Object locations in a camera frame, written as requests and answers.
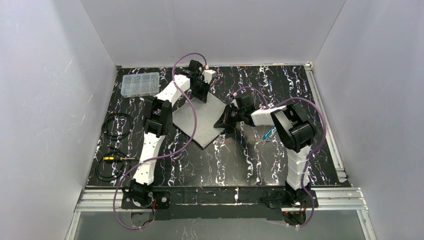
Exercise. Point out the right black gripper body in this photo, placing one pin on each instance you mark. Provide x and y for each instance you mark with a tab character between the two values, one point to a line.
230	116

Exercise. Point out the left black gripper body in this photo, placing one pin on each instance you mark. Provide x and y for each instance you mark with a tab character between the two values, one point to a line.
200	88

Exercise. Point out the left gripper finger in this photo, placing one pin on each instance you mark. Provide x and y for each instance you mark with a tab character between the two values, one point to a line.
200	96
203	91

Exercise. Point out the grey cloth napkin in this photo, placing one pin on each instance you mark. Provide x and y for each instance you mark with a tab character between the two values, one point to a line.
207	114

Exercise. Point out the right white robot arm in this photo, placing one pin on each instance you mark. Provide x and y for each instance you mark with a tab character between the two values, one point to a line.
295	131

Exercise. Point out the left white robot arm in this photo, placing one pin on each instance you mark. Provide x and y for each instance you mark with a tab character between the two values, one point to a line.
158	119

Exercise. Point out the blue metallic fork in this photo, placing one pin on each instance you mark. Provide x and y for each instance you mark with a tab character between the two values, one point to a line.
269	133

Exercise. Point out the clear plastic organizer box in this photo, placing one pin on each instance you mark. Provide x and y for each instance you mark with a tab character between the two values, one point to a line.
141	84

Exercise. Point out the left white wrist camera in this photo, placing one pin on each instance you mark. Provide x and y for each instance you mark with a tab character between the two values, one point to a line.
209	76

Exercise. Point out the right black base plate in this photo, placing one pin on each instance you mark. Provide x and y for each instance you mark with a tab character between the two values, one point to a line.
281	198

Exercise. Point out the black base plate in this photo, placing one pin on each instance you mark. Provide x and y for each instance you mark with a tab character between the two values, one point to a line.
281	198
157	199

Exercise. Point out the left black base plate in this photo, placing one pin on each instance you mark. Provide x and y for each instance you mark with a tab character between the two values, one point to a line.
157	199

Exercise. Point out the aluminium front rail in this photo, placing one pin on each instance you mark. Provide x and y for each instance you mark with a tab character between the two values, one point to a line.
325	198

